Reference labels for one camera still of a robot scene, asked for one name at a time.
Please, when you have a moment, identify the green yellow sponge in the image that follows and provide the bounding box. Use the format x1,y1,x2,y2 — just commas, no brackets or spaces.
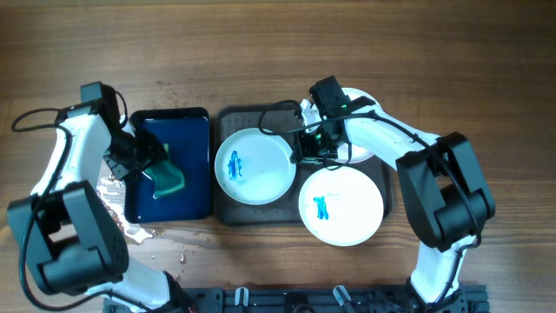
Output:
143,143,186,199

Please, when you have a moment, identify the white plate back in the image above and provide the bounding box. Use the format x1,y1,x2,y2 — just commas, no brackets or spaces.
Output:
303,87,383,165

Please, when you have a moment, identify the white plate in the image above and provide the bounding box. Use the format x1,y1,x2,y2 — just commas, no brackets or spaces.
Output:
298,167,384,247
215,128,296,205
303,87,383,165

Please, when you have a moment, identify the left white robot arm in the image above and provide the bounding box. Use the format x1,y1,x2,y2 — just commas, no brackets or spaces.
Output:
7,82,195,312

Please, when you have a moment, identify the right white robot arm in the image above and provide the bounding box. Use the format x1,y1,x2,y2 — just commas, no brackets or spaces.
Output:
291,77,495,311

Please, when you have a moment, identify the dark brown serving tray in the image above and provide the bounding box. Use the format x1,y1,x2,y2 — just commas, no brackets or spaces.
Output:
212,104,395,226

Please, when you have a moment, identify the blue water tray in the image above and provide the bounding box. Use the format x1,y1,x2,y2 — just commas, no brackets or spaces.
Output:
123,106,213,224

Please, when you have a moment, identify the white plate front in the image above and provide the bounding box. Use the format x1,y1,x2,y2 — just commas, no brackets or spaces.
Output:
298,167,384,247

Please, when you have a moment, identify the black mounting rail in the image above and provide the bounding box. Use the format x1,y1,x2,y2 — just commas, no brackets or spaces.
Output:
103,284,490,313

